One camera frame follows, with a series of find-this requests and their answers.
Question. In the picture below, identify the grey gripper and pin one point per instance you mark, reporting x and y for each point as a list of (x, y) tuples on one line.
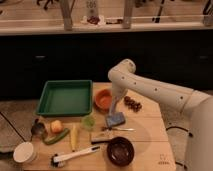
[(113, 106)]

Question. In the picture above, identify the blue towel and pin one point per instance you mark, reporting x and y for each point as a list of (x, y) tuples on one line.
[(115, 119)]

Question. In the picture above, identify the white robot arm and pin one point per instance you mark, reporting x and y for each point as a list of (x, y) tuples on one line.
[(198, 105)]

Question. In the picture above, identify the red orange bowl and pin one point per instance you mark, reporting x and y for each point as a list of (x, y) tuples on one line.
[(103, 99)]

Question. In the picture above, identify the dark purple bowl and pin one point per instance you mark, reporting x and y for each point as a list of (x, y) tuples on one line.
[(120, 151)]

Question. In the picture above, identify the dark grape bunch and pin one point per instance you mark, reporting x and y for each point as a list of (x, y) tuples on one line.
[(132, 104)]

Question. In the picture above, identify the small green cup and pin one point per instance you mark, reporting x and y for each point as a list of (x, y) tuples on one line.
[(88, 123)]

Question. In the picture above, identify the wooden block brush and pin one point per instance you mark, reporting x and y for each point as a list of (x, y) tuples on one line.
[(100, 137)]

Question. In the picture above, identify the yellow corn cob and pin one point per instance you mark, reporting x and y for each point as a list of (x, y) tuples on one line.
[(74, 137)]

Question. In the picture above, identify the green plastic tray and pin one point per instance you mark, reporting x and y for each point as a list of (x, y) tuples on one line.
[(72, 98)]

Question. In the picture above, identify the orange yellow fruit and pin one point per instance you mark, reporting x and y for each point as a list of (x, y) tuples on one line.
[(56, 126)]

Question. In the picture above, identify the green pepper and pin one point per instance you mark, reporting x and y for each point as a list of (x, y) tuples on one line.
[(57, 138)]

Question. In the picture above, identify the metal measuring cup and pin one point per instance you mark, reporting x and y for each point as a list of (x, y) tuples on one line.
[(38, 129)]

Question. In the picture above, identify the white round container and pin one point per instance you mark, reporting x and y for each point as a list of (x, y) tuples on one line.
[(24, 153)]

